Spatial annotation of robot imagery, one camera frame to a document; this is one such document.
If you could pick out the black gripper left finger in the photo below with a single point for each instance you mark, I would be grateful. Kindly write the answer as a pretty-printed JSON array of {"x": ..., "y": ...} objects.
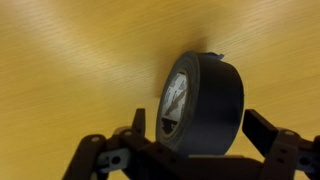
[{"x": 90, "y": 156}]

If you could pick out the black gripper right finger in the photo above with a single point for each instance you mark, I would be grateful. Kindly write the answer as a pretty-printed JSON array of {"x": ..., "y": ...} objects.
[{"x": 266, "y": 133}]

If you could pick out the black tape roll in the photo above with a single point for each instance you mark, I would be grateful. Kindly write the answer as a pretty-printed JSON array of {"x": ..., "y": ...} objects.
[{"x": 215, "y": 103}]

